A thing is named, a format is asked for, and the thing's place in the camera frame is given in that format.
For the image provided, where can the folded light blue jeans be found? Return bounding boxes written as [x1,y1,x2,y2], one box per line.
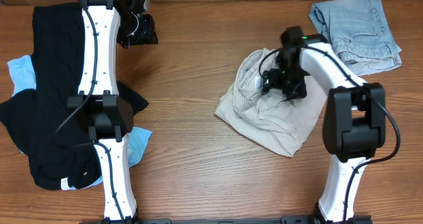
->
[309,0,402,76]

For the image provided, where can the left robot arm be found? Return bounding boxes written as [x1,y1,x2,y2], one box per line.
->
[67,0,158,223]

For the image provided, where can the light blue garment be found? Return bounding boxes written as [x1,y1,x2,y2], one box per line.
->
[1,55,152,190]

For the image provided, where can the beige khaki shorts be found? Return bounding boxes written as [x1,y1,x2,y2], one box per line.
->
[215,48,327,157]

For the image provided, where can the black t-shirt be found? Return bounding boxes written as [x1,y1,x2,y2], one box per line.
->
[0,2,149,191]

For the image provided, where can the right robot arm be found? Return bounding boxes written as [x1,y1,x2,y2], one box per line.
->
[259,26,386,224]

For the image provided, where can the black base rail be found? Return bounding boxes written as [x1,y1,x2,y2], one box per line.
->
[81,215,373,224]

